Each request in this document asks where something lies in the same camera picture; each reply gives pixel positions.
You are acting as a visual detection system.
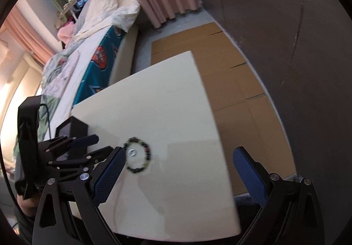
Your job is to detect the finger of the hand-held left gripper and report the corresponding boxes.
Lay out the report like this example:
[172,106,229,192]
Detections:
[48,146,114,177]
[38,135,99,157]

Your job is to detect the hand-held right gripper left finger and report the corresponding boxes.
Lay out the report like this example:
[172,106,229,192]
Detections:
[31,146,127,245]

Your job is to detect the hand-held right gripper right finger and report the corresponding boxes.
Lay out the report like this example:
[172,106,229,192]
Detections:
[232,146,325,245]

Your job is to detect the black square box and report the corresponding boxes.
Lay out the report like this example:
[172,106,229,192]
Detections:
[55,116,90,161]

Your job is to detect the dark mixed bead bracelet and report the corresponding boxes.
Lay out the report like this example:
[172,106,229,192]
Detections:
[123,137,153,174]

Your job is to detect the person's left hand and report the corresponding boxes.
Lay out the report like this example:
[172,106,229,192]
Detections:
[16,193,40,216]

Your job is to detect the green cloth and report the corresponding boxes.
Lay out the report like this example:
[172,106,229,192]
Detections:
[12,94,59,155]

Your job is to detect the beige padded headboard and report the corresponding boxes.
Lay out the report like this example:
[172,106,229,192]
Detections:
[0,61,43,135]

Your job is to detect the bed with teal printed sheet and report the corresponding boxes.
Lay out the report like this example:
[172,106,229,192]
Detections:
[11,23,139,152]

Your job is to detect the pale printed shirt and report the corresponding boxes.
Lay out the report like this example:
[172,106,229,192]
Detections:
[52,50,83,91]

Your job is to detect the light blue patterned blanket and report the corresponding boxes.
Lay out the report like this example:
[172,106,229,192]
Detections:
[41,39,80,88]

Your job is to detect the brown cardboard floor sheets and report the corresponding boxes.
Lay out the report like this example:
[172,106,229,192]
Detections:
[151,22,297,196]

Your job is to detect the white bed cover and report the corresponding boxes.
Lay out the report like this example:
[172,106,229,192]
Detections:
[41,33,110,124]

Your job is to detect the pink cloth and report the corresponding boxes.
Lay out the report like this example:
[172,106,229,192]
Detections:
[57,21,76,43]

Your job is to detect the narrow pink curtain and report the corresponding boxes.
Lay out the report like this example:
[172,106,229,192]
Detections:
[0,8,55,65]

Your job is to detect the small white side table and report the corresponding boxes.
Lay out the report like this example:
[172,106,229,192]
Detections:
[59,0,91,24]

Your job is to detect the white duvet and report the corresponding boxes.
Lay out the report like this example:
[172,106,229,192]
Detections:
[73,0,141,40]

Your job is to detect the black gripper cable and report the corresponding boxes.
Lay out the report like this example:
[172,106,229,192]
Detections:
[40,104,53,141]

